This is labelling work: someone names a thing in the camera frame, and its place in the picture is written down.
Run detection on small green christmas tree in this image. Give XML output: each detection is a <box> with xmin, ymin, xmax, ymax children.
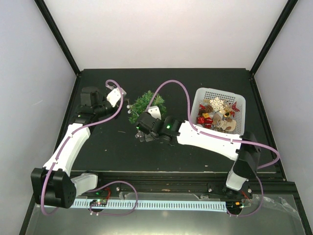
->
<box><xmin>127</xmin><ymin>91</ymin><xmax>167</xmax><ymax>124</ymax></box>

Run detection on white bulb string lights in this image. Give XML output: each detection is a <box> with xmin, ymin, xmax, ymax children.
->
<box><xmin>126</xmin><ymin>98</ymin><xmax>155</xmax><ymax>142</ymax></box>

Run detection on white perforated plastic basket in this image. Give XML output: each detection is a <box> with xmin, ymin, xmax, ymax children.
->
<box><xmin>190</xmin><ymin>88</ymin><xmax>246</xmax><ymax>135</ymax></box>

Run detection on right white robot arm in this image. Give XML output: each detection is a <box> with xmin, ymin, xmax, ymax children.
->
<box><xmin>135</xmin><ymin>112</ymin><xmax>261</xmax><ymax>191</ymax></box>

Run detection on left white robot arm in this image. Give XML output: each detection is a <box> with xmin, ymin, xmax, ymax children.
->
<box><xmin>31</xmin><ymin>87</ymin><xmax>126</xmax><ymax>209</ymax></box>

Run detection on red gift box ornament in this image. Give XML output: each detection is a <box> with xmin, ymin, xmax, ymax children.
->
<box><xmin>197</xmin><ymin>116</ymin><xmax>213</xmax><ymax>129</ymax></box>

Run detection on brown pine cone ornament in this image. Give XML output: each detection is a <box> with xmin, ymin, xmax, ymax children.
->
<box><xmin>198</xmin><ymin>105</ymin><xmax>213</xmax><ymax>116</ymax></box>

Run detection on gold snowflake ornament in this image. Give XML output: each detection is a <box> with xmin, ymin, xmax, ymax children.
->
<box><xmin>209</xmin><ymin>97</ymin><xmax>224</xmax><ymax>112</ymax></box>

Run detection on red star ornament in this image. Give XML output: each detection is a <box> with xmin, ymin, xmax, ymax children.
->
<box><xmin>231</xmin><ymin>102</ymin><xmax>240</xmax><ymax>113</ymax></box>

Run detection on right circuit board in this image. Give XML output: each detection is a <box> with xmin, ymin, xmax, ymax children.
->
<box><xmin>226</xmin><ymin>201</ymin><xmax>251</xmax><ymax>209</ymax></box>

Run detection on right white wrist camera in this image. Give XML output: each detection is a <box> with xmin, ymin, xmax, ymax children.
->
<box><xmin>148</xmin><ymin>106</ymin><xmax>162</xmax><ymax>120</ymax></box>

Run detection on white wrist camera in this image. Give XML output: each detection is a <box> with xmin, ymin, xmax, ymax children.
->
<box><xmin>106</xmin><ymin>88</ymin><xmax>127</xmax><ymax>108</ymax></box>
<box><xmin>148</xmin><ymin>106</ymin><xmax>162</xmax><ymax>120</ymax></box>

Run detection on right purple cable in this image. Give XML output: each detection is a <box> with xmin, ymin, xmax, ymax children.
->
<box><xmin>146</xmin><ymin>79</ymin><xmax>280</xmax><ymax>169</ymax></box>

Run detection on purple cable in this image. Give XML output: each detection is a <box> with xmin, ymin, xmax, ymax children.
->
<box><xmin>146</xmin><ymin>79</ymin><xmax>280</xmax><ymax>169</ymax></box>
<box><xmin>40</xmin><ymin>79</ymin><xmax>123</xmax><ymax>216</ymax></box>

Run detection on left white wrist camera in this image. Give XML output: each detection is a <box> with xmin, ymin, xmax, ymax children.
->
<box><xmin>106</xmin><ymin>88</ymin><xmax>127</xmax><ymax>108</ymax></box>

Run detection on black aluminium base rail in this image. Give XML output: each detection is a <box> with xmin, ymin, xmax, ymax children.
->
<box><xmin>89</xmin><ymin>171</ymin><xmax>298</xmax><ymax>197</ymax></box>

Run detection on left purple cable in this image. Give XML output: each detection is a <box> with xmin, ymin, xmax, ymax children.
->
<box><xmin>40</xmin><ymin>79</ymin><xmax>123</xmax><ymax>216</ymax></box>

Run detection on white slotted cable duct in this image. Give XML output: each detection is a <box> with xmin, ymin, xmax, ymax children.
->
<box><xmin>71</xmin><ymin>199</ymin><xmax>227</xmax><ymax>212</ymax></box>

